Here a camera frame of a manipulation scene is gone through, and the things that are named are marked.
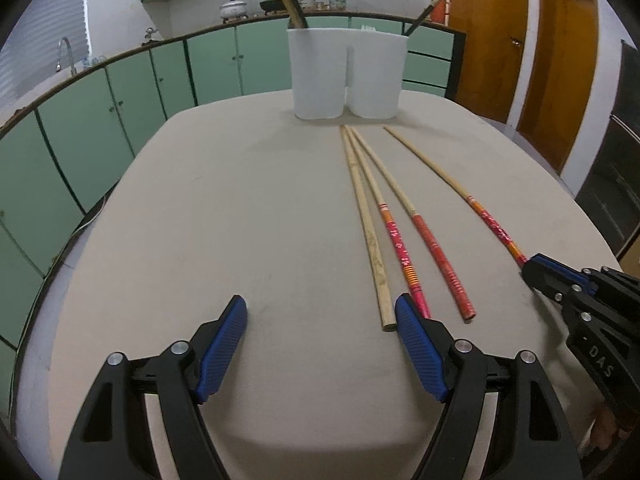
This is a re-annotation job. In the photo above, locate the red handled bamboo chopstick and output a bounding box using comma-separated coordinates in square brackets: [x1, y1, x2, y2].
[384, 126, 529, 267]
[350, 128, 477, 324]
[345, 127, 432, 320]

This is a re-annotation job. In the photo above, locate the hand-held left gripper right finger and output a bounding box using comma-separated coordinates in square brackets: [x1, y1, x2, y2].
[394, 293, 584, 480]

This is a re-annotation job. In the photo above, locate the white two-compartment utensil holder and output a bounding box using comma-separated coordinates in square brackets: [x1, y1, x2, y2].
[286, 27, 407, 121]

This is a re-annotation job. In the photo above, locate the black cabinet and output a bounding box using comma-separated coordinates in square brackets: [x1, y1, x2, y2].
[574, 40, 640, 261]

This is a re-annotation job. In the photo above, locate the silver pot with lid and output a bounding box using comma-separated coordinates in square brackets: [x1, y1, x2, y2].
[220, 0, 248, 22]

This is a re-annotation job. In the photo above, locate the black chopstick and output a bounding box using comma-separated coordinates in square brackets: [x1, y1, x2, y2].
[405, 0, 452, 37]

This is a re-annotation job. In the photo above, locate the person's right hand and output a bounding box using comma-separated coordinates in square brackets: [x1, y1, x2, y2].
[592, 402, 633, 448]

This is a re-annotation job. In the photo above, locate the brown wooden door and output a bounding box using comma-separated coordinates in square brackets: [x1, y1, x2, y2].
[450, 0, 528, 125]
[515, 0, 600, 176]

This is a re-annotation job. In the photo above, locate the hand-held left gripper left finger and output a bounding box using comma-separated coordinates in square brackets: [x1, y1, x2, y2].
[57, 294, 249, 480]

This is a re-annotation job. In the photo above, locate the metal kitchen faucet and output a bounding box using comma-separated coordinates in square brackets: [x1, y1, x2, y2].
[56, 36, 76, 73]

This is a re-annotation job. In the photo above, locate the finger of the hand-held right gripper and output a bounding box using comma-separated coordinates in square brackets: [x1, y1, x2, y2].
[530, 253, 640, 301]
[521, 259, 583, 313]

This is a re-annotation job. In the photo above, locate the white window blind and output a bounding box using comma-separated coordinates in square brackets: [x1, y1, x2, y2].
[0, 0, 92, 86]

